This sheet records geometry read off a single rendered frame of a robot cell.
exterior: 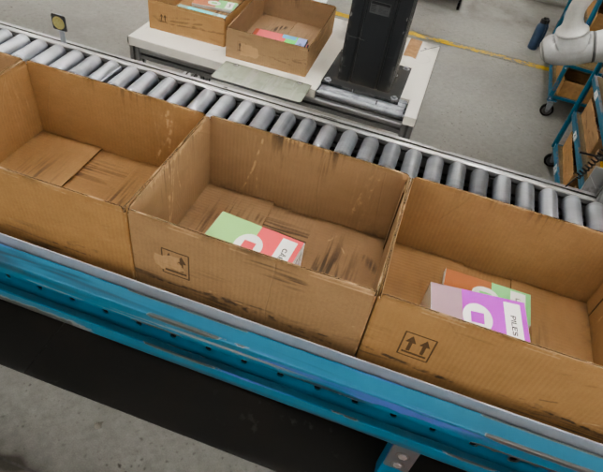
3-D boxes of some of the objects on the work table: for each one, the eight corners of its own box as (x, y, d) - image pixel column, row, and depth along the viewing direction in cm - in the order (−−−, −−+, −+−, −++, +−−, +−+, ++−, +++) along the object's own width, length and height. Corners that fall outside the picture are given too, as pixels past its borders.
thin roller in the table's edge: (401, 119, 168) (402, 114, 166) (316, 95, 171) (317, 90, 170) (402, 116, 169) (404, 110, 168) (318, 92, 173) (319, 87, 171)
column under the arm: (341, 51, 192) (360, -48, 168) (411, 70, 188) (440, -27, 165) (320, 83, 173) (338, -23, 150) (397, 105, 170) (428, 1, 147)
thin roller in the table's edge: (402, 115, 169) (404, 110, 168) (319, 92, 173) (320, 86, 172) (403, 112, 171) (404, 107, 169) (320, 89, 175) (321, 83, 173)
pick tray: (332, 33, 202) (337, 6, 195) (305, 78, 175) (309, 49, 167) (262, 14, 205) (264, -12, 198) (224, 56, 178) (225, 26, 171)
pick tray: (261, 7, 209) (264, -19, 202) (225, 48, 182) (225, 19, 175) (195, -9, 212) (194, -36, 205) (148, 27, 185) (146, -2, 178)
